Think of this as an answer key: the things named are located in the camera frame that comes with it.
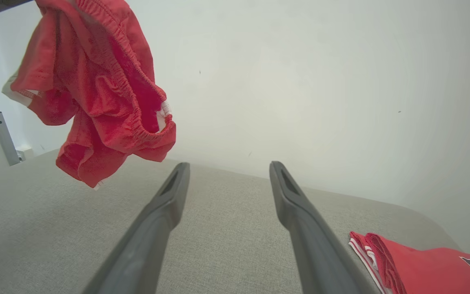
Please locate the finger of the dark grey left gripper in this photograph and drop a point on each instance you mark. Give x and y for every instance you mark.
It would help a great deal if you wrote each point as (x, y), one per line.
(6, 4)

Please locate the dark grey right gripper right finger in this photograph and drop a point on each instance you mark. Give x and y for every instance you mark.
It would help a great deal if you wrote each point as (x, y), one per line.
(312, 253)

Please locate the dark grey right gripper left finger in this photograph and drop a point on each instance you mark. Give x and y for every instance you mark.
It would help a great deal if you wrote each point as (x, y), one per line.
(149, 245)

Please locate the red white t-shirt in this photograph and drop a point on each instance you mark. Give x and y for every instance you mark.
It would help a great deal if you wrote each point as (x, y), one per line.
(422, 265)

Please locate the red shorts with white stripes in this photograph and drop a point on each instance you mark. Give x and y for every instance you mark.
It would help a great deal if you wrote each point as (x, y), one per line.
(92, 81)

